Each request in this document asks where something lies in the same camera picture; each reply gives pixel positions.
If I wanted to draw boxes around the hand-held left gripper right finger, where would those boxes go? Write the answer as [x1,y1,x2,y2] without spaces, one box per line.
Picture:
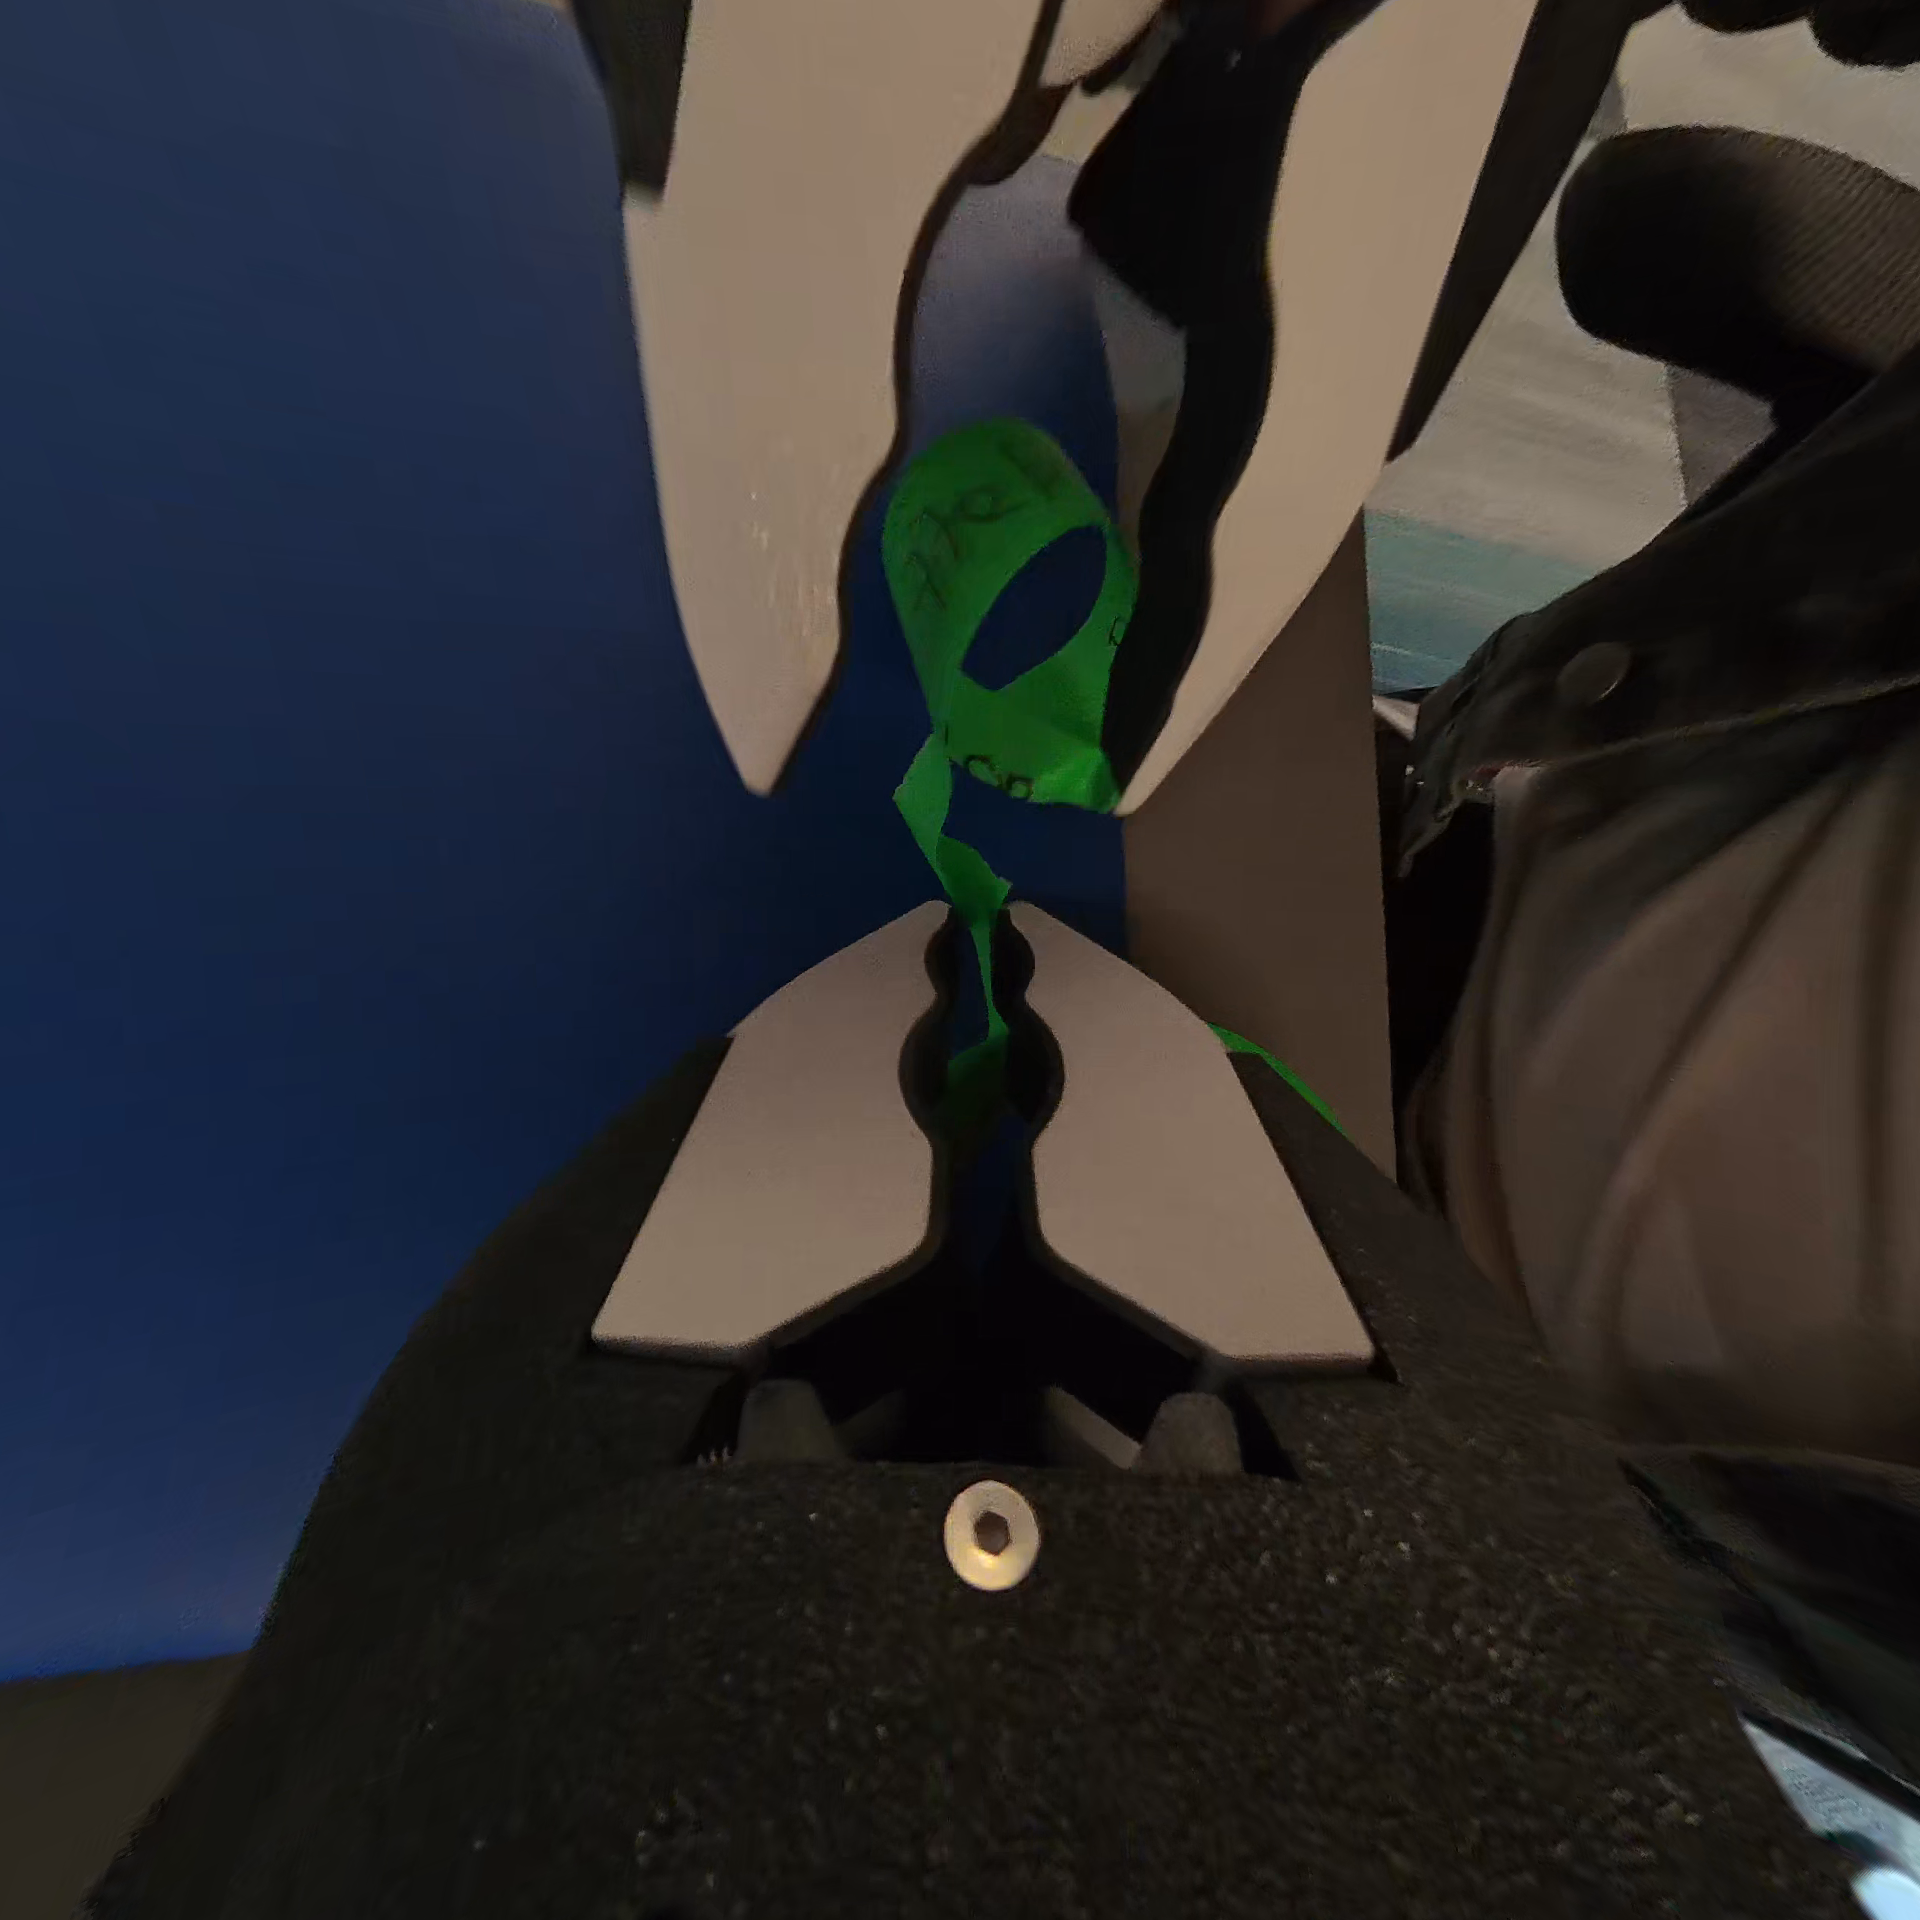
[1007,900,1376,1364]

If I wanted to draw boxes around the beige upright panel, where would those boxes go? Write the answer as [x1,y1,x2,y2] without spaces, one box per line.
[1095,513,1402,1191]

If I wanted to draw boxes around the grey trousers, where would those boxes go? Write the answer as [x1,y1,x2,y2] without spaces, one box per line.
[1409,737,1920,1446]

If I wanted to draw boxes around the glossy dark plastic bag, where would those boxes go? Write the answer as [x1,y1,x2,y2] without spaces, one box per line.
[1624,1455,1920,1920]

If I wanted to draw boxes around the green tape strip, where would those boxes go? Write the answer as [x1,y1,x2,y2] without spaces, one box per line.
[883,419,1340,1133]

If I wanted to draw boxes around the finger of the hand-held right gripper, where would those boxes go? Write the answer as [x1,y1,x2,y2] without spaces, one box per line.
[1069,0,1542,819]
[620,0,1056,798]

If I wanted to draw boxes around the blue fabric panel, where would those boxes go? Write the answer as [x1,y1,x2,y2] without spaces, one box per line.
[0,0,1129,1687]

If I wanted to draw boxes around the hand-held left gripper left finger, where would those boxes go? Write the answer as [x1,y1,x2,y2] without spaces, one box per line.
[592,898,963,1360]

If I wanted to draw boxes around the black chair armrest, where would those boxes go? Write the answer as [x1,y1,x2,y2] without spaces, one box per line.
[1554,126,1920,441]

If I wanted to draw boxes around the black jacket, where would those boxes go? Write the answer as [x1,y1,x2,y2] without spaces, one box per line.
[1393,344,1920,905]

